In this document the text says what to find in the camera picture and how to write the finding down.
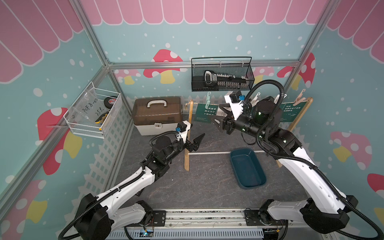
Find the wooden postcard rack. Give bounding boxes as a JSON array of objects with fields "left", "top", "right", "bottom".
[{"left": 182, "top": 97, "right": 314, "bottom": 172}]

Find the green postcard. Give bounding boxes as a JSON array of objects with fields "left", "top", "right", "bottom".
[
  {"left": 194, "top": 104, "right": 219, "bottom": 124},
  {"left": 280, "top": 101, "right": 307, "bottom": 123}
]

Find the mint green clothespin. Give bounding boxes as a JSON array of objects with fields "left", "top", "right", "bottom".
[{"left": 205, "top": 92, "right": 211, "bottom": 110}]

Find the white postcard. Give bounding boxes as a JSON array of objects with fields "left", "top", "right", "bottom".
[{"left": 216, "top": 104, "right": 231, "bottom": 117}]

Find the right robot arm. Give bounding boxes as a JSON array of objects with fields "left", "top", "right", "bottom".
[{"left": 212, "top": 80, "right": 384, "bottom": 240}]

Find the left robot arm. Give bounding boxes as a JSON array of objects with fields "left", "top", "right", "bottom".
[{"left": 58, "top": 121, "right": 205, "bottom": 240}]

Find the white clothespin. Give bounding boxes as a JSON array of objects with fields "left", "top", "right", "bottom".
[
  {"left": 275, "top": 94, "right": 287, "bottom": 103},
  {"left": 252, "top": 92, "right": 261, "bottom": 102}
]

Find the brown lidded storage box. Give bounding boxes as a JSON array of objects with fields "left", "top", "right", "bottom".
[{"left": 132, "top": 97, "right": 183, "bottom": 136}]

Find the teal plastic tray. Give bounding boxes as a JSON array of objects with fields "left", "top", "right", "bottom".
[{"left": 230, "top": 148, "right": 267, "bottom": 190}]

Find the black tape roll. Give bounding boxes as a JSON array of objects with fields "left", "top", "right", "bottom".
[{"left": 104, "top": 97, "right": 117, "bottom": 109}]

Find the clear plastic bag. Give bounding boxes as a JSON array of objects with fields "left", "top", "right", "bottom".
[{"left": 76, "top": 90, "right": 108, "bottom": 122}]

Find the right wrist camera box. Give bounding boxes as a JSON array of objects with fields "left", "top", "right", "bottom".
[{"left": 225, "top": 90, "right": 245, "bottom": 121}]

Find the black mesh wall basket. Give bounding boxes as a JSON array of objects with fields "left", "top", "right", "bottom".
[{"left": 191, "top": 57, "right": 255, "bottom": 92}]

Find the yellow handled tool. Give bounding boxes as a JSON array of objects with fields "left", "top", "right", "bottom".
[{"left": 95, "top": 112, "right": 109, "bottom": 125}]

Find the clear wire wall basket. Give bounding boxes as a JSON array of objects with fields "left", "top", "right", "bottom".
[{"left": 64, "top": 82, "right": 122, "bottom": 139}]

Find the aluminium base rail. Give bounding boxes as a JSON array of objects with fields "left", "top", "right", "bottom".
[{"left": 78, "top": 208, "right": 334, "bottom": 240}]

